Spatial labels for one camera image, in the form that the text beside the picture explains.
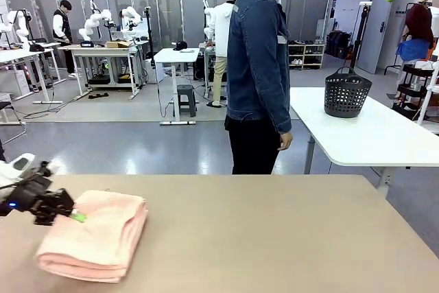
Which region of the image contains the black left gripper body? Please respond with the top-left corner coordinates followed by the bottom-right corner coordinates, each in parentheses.
top-left (0, 174), bottom-right (54, 217)

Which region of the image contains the pink towel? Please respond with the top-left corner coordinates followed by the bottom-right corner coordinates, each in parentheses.
top-left (35, 189), bottom-right (149, 274)

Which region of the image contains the black perforated laundry basket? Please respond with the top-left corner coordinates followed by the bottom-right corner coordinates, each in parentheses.
top-left (324, 66), bottom-right (373, 118)

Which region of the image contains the person's right hand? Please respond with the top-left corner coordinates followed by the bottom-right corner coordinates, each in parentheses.
top-left (276, 131), bottom-right (294, 152)

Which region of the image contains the black tripod stand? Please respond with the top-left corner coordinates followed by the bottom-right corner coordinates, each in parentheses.
top-left (348, 0), bottom-right (374, 73)

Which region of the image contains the blue cloth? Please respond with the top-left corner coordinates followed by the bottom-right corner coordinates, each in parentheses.
top-left (395, 38), bottom-right (431, 61)

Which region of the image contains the black luggage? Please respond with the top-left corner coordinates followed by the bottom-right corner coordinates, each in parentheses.
top-left (325, 30), bottom-right (351, 60)

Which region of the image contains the black utility cart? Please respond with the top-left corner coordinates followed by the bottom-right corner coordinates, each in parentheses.
top-left (392, 63), bottom-right (436, 113)

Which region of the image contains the black chair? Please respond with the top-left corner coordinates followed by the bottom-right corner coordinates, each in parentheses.
top-left (0, 92), bottom-right (27, 146)

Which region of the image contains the white shoe rack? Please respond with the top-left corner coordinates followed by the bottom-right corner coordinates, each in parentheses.
top-left (287, 43), bottom-right (326, 70)

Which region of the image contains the person in denim jacket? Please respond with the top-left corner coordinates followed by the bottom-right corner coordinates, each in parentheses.
top-left (224, 0), bottom-right (302, 176)

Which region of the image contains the white table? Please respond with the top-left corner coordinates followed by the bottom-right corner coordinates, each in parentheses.
top-left (289, 86), bottom-right (439, 198)

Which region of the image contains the long white robot desk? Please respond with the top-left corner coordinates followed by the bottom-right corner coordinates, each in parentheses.
top-left (58, 44), bottom-right (142, 101)

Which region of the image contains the flat cardboard box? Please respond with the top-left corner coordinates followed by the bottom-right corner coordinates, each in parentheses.
top-left (105, 40), bottom-right (134, 49)

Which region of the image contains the grey plastic stool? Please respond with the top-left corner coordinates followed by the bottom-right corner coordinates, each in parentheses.
top-left (176, 84), bottom-right (198, 118)

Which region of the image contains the person in varsity jacket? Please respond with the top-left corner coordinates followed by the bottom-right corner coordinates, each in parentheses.
top-left (51, 0), bottom-right (79, 78)

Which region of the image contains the person in white hoodie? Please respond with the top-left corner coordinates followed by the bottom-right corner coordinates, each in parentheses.
top-left (205, 0), bottom-right (243, 108)

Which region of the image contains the small white standing desk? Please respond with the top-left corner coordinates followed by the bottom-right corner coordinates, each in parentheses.
top-left (153, 47), bottom-right (201, 126)

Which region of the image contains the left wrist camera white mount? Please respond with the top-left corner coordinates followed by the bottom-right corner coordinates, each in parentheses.
top-left (34, 161), bottom-right (58, 179)

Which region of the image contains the black camera pole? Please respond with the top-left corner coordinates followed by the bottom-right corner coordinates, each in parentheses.
top-left (143, 6), bottom-right (154, 61)

